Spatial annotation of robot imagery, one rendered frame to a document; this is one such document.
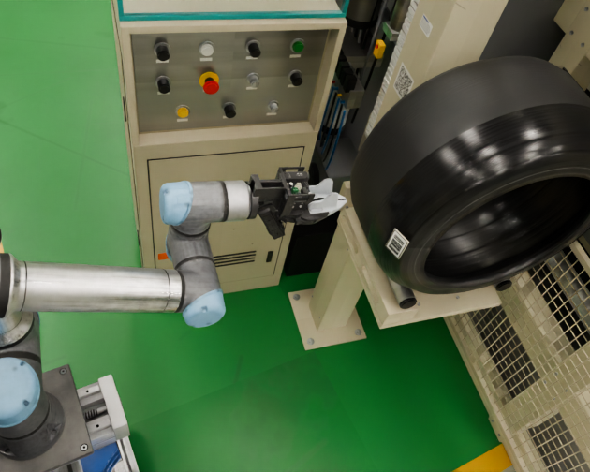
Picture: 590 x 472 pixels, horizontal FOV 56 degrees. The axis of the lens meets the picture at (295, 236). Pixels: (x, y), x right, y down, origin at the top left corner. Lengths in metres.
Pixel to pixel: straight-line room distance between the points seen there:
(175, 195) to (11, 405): 0.52
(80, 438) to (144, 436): 0.75
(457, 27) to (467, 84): 0.19
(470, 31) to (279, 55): 0.50
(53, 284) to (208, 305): 0.25
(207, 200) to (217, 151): 0.70
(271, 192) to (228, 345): 1.32
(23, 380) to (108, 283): 0.36
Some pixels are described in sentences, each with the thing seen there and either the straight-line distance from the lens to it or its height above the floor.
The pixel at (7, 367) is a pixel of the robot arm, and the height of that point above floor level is 0.95.
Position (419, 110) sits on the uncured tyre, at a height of 1.36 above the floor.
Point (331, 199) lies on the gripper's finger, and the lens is 1.07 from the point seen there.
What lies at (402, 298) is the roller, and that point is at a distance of 1.39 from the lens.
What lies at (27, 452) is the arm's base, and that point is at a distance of 1.38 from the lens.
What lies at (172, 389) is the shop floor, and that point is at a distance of 2.18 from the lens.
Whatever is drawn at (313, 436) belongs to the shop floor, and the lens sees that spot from 2.17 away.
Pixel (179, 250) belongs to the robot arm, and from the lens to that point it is 1.03.
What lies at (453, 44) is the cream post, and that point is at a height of 1.38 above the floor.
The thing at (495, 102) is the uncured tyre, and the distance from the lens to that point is 1.12.
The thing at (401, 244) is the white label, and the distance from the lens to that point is 1.13.
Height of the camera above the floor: 2.04
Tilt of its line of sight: 52 degrees down
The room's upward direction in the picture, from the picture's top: 15 degrees clockwise
